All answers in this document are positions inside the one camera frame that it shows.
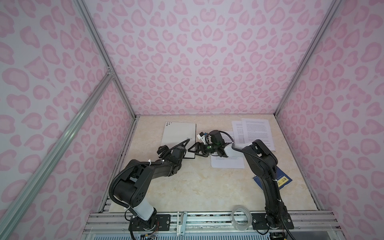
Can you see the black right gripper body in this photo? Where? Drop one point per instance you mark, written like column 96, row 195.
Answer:
column 208, row 149

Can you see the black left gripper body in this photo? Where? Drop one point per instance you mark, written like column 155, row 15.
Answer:
column 166, row 154

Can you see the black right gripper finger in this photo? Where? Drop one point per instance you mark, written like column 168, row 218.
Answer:
column 195, row 148
column 201, row 154

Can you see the white folder with black inside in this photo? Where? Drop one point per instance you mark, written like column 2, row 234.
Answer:
column 175, row 133

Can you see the printed paper sheet green highlight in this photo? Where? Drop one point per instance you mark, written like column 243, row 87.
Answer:
column 231, row 159

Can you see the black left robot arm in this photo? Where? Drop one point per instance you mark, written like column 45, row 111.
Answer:
column 129, row 187

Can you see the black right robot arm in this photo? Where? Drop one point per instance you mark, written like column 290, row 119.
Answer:
column 263, row 163

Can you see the middle printed paper sheet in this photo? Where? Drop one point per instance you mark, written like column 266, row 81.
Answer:
column 239, row 135

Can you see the right printed paper sheet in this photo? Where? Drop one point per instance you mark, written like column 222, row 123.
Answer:
column 258, row 129

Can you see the blue booklet with yellow label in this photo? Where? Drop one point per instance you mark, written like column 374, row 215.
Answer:
column 282, row 179

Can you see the clear tape roll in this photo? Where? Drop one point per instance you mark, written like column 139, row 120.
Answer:
column 241, row 218

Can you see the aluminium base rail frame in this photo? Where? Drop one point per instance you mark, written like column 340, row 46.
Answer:
column 308, row 225

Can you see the left back aluminium corner post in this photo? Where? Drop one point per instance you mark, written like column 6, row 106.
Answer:
column 91, row 26

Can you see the aluminium corner post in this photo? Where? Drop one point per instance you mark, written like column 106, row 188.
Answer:
column 91, row 26
column 322, row 29

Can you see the diagonal aluminium frame bar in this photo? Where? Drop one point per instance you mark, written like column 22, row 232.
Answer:
column 21, row 204

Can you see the right back aluminium corner post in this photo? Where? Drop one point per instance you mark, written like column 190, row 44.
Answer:
column 322, row 29

